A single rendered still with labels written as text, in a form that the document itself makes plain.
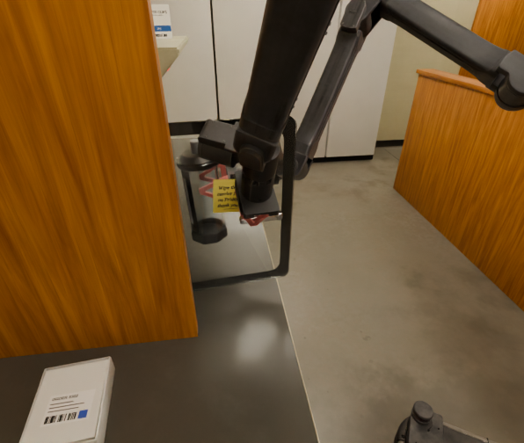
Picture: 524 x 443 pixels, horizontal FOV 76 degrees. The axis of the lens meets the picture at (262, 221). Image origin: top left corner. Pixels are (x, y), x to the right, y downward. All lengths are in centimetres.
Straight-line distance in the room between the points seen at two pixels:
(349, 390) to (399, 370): 30
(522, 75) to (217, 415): 86
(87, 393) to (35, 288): 21
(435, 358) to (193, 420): 162
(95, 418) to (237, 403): 24
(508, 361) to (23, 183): 222
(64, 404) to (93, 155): 43
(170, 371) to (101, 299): 20
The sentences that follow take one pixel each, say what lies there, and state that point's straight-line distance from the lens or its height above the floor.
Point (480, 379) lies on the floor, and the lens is 215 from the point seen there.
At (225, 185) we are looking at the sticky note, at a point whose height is 126.
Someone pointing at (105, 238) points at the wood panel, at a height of 122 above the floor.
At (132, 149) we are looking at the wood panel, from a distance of 57.
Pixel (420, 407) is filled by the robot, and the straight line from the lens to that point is 153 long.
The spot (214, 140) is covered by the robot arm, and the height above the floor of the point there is 139.
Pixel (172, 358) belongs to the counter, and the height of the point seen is 94.
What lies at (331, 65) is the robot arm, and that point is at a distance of 91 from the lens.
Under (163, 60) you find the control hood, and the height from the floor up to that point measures 149.
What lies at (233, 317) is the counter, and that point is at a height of 94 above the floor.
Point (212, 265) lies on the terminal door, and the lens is 79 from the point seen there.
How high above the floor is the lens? 156
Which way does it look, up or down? 32 degrees down
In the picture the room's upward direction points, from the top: straight up
